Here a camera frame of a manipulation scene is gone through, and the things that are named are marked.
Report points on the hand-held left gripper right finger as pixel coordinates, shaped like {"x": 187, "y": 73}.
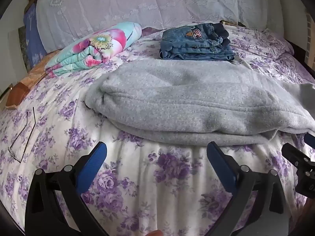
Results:
{"x": 219, "y": 163}

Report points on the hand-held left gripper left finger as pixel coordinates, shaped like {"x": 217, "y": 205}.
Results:
{"x": 94, "y": 161}

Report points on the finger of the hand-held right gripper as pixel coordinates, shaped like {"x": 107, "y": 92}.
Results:
{"x": 292, "y": 153}
{"x": 310, "y": 141}

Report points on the grey sweat pants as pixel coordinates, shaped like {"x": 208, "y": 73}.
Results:
{"x": 187, "y": 98}

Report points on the person's right forearm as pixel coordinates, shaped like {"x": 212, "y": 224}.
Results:
{"x": 311, "y": 221}

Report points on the person's left hand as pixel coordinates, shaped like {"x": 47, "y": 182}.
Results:
{"x": 155, "y": 233}

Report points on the purple floral bed sheet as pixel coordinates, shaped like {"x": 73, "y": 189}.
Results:
{"x": 147, "y": 191}

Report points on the thin-framed eyeglasses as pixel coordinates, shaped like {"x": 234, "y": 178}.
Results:
{"x": 23, "y": 141}

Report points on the orange brown cloth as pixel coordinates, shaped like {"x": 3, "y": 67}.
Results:
{"x": 34, "y": 78}

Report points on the beige slatted panel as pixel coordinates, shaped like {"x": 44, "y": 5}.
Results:
{"x": 310, "y": 36}

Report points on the folded floral blanket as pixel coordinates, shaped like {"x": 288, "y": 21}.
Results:
{"x": 93, "y": 49}

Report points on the folded blue jeans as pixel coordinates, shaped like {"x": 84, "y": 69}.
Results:
{"x": 194, "y": 44}

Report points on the grey patterned cloth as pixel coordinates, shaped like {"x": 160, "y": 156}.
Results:
{"x": 24, "y": 46}

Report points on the blue patterned pillow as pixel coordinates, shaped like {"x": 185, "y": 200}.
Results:
{"x": 33, "y": 36}

